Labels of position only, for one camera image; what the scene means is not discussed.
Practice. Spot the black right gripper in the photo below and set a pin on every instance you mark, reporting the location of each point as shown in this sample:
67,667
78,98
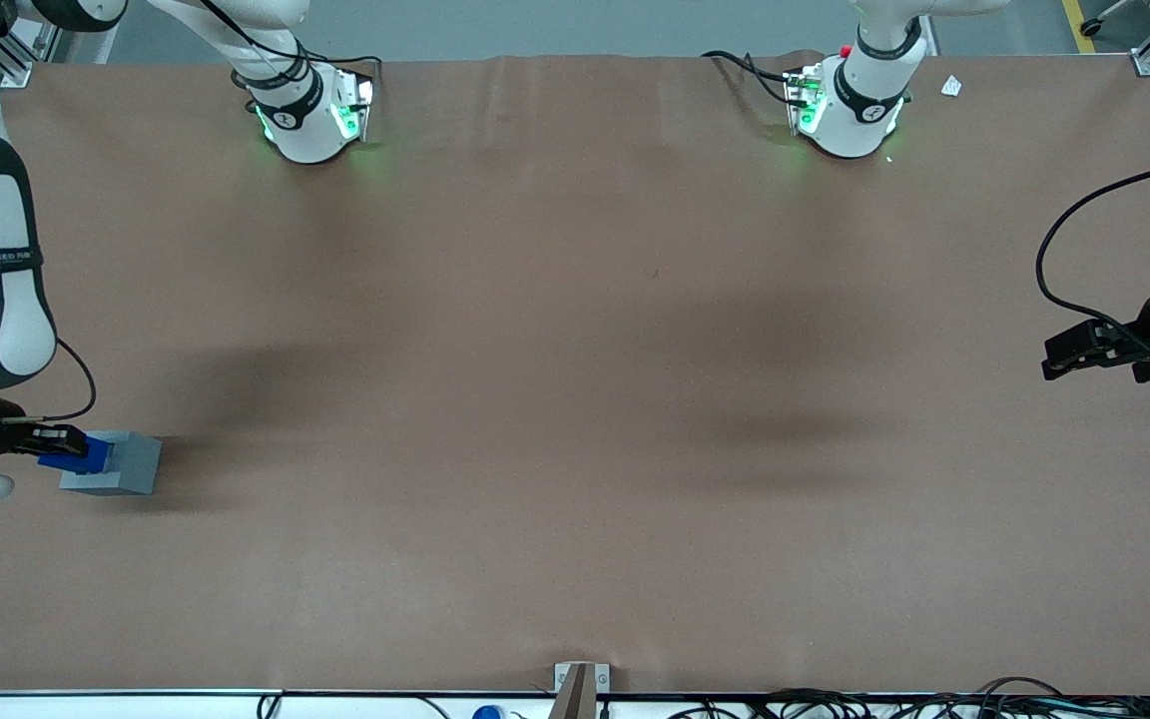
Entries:
8,437

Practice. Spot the blue plastic part with knob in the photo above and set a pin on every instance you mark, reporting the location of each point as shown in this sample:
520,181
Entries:
66,463

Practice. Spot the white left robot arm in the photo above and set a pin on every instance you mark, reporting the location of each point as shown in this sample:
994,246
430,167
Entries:
860,115

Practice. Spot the gray square base block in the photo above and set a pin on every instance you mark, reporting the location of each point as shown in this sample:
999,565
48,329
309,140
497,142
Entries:
134,469

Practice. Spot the small white paper scrap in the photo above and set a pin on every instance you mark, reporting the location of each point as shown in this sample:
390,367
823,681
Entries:
951,87

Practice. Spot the black caster stand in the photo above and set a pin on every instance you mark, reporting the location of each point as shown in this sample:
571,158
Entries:
1092,27

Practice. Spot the blue cap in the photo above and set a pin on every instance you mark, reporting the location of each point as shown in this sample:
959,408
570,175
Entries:
487,713

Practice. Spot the brown table cover sheet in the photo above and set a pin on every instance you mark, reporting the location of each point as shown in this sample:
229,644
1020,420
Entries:
575,449

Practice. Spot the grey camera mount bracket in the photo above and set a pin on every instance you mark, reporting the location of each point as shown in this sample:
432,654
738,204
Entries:
575,699

